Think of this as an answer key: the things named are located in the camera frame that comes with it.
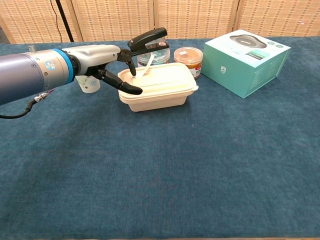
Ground woven bamboo folding screen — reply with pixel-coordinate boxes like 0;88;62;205
0;0;320;45

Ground clear jar with brown snacks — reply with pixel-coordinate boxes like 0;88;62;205
173;46;203;80

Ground small pink wrapper scrap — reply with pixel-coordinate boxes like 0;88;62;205
141;54;156;77

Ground black tripod stand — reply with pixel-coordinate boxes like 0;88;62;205
54;0;75;43

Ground thin black hanging cable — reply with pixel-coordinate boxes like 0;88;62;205
49;0;63;43

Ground clear jar with colourful clips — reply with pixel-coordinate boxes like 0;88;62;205
136;43;171;68

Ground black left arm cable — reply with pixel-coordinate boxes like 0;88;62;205
0;91;55;120

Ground black stapler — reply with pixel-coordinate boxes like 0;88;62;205
127;27;170;57

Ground blue table mat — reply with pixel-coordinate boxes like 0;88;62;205
0;36;320;240

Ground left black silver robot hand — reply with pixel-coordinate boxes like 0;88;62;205
68;44;144;96

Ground white paper cup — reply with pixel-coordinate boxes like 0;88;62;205
74;74;101;95

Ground teal speaker product box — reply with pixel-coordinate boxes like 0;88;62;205
201;29;292;100

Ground beige lidded food container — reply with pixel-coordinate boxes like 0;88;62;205
117;62;200;113

